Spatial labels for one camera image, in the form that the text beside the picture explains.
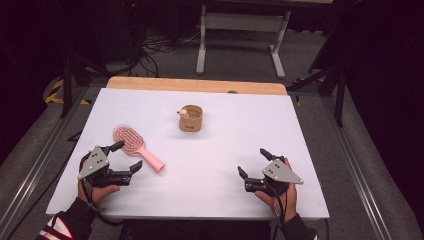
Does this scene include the person's right hand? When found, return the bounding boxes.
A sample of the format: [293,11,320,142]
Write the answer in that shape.
[254,157,299,224]

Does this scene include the brown round cup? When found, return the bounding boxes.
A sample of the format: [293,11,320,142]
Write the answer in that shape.
[176,104,204,133]

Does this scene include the wooden table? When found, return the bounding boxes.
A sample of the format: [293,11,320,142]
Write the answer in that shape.
[106,76,288,96]

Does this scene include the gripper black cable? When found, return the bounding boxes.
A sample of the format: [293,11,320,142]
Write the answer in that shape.
[266,181,290,228]
[79,151,125,228]

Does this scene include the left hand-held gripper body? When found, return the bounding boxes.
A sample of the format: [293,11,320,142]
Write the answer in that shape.
[77,145,133,188]

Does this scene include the pink hairbrush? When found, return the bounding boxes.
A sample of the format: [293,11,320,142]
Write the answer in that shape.
[112,124,166,173]

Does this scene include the white metal table frame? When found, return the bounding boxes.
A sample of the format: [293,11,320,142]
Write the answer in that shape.
[195,3,292,80]

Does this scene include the yellow black floor tape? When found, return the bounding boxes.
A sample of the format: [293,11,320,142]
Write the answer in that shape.
[44,78,92,106]
[292,77,326,108]

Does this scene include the white board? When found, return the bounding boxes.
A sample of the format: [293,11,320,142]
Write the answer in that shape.
[45,87,330,221]

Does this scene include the black metal stand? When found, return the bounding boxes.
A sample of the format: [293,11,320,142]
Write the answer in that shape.
[286,64,348,128]
[59,54,111,120]

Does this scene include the aluminium floor rail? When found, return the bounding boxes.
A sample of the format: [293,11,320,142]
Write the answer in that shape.
[0,85,88,236]
[320,95,394,240]

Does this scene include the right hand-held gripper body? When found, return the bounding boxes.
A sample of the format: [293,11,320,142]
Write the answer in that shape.
[244,155,305,198]

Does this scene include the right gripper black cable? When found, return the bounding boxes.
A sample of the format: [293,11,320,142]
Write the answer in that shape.
[266,181,290,228]

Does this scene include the bundle of black floor cables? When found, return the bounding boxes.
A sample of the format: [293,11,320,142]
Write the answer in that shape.
[131,28,201,78]

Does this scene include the person's left hand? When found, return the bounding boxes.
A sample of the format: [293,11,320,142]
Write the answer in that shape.
[77,159,121,208]

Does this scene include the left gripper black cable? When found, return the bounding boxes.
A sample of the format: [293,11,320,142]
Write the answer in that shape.
[79,151,125,228]

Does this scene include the person's dark lap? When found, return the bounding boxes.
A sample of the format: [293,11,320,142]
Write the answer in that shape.
[118,218,278,240]

